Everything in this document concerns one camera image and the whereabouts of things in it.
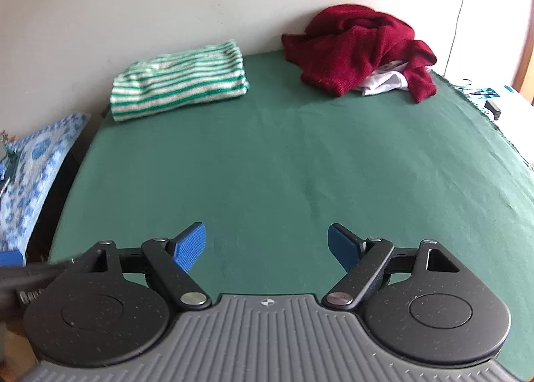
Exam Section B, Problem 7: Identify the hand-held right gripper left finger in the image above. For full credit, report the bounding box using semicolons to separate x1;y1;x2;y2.
79;222;211;311

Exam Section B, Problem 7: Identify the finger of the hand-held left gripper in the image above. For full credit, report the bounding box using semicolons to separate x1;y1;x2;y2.
0;250;24;269

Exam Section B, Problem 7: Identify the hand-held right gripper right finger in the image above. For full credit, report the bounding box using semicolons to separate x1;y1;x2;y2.
323;223;460;311

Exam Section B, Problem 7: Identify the green white striped sweater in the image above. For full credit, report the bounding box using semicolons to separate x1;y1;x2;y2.
109;40;251;123

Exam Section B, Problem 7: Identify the blue white patterned cloth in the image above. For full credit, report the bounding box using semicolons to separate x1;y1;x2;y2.
0;113;91;253

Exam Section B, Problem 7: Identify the grey object on patterned cloth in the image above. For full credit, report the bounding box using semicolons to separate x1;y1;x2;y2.
0;131;18;182

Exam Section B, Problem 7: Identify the green tablecloth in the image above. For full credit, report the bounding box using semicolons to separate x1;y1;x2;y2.
48;50;534;378

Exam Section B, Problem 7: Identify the white garment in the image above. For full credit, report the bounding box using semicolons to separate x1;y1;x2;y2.
354;60;412;97

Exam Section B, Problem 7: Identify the dark red knit sweater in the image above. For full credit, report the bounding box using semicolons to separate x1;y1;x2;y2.
281;4;437;104

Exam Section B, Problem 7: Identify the blue printed paper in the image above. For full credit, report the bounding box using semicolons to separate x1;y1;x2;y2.
455;79;516;102

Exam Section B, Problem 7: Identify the wooden door frame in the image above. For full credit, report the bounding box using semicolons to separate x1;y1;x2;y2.
512;42;534;104

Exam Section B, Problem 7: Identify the black wall cable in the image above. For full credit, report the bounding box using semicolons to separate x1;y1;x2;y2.
444;0;468;74

